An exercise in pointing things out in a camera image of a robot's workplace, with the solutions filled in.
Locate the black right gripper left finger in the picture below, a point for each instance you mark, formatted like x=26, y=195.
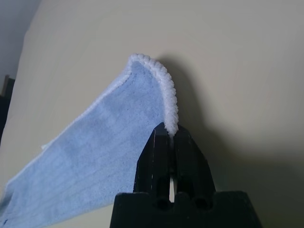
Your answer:
x=152, y=166

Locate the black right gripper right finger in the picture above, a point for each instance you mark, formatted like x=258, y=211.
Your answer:
x=192, y=166

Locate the light blue towel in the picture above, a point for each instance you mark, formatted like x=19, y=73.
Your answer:
x=95, y=142

